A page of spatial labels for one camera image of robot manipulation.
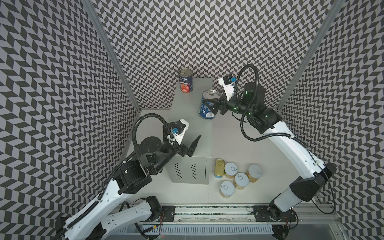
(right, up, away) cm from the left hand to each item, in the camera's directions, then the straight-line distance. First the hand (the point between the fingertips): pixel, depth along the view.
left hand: (189, 130), depth 57 cm
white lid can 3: (+34, -25, +25) cm, 49 cm away
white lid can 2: (+26, -29, +22) cm, 45 cm away
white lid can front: (+18, -32, +19) cm, 41 cm away
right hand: (+8, +12, +7) cm, 16 cm away
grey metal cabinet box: (+2, -18, +9) cm, 20 cm away
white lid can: (+21, -24, +26) cm, 41 cm away
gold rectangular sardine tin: (+16, -23, +27) cm, 39 cm away
